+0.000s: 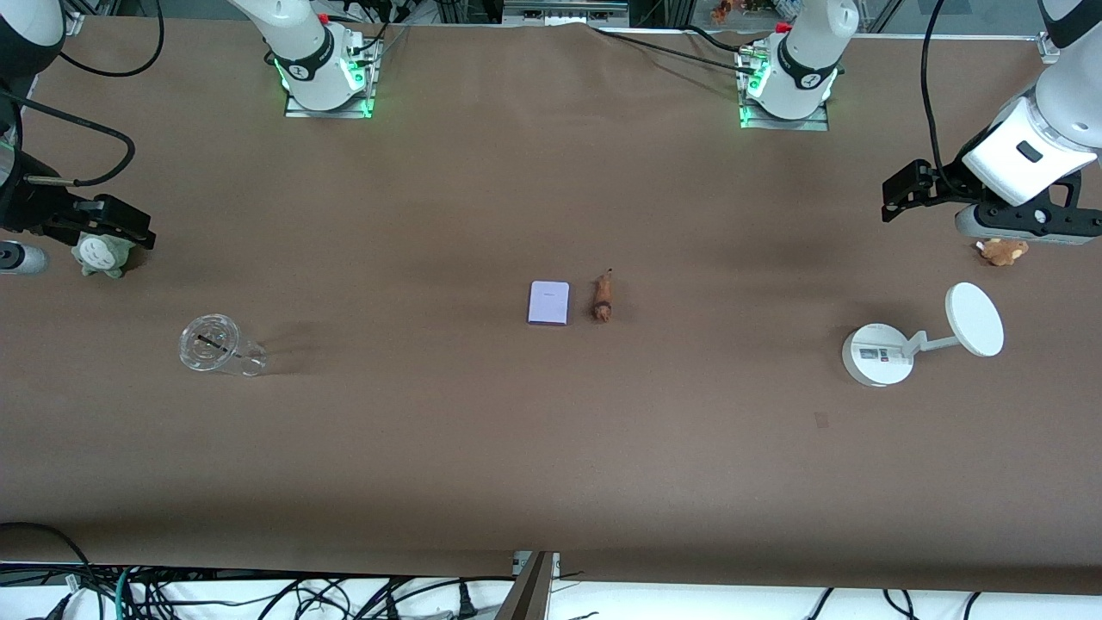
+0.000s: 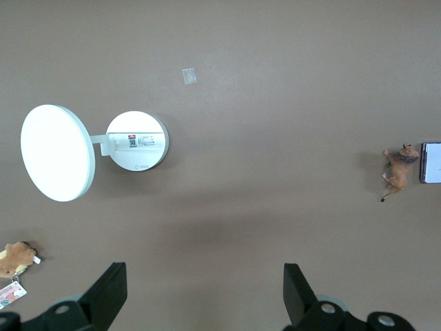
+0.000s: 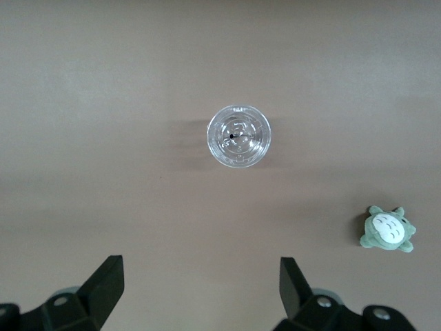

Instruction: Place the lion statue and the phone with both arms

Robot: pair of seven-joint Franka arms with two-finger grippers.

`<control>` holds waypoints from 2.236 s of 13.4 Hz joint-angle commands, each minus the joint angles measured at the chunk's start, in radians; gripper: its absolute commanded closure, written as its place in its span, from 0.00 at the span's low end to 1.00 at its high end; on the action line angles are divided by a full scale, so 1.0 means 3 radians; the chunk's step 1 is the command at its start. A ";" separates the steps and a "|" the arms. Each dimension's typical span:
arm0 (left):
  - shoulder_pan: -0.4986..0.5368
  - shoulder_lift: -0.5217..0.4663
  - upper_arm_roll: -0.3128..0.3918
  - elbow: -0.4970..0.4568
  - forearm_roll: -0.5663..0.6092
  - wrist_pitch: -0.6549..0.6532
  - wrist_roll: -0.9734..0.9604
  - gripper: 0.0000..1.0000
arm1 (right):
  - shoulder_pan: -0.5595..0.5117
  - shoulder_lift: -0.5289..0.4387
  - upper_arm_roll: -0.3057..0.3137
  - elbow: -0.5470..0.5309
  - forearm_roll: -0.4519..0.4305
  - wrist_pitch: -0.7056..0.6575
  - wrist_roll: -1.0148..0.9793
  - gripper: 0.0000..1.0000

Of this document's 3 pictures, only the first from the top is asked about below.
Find aluminium frame rail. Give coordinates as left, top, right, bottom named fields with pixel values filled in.
left=503, top=0, right=631, bottom=28

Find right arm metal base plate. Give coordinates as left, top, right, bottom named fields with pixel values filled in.
left=283, top=26, right=382, bottom=120

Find grey green plush toy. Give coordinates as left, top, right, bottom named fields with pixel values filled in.
left=72, top=232, right=139, bottom=279

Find black looped floor cable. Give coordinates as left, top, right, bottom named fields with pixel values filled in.
left=0, top=521, right=97, bottom=620

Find lavender phone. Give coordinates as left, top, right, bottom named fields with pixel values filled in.
left=528, top=281, right=571, bottom=327

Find brown table support bracket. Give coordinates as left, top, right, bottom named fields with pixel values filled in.
left=493, top=550, right=561, bottom=620

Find black cable by right arm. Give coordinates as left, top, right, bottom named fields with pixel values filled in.
left=57, top=0, right=166, bottom=79

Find black cable on tabletop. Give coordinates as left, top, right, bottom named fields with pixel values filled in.
left=592, top=24, right=760, bottom=73

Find white phone stand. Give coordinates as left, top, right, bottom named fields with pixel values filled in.
left=841, top=282, right=1006, bottom=388

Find clear glass cup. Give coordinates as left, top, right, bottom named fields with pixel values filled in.
left=178, top=313, right=267, bottom=377

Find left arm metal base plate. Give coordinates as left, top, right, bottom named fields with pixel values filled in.
left=738, top=41, right=831, bottom=133

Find brown plush toy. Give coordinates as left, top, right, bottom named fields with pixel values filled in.
left=975, top=239, right=1031, bottom=267

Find brown lion statue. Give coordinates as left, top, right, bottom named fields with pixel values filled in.
left=591, top=269, right=618, bottom=324

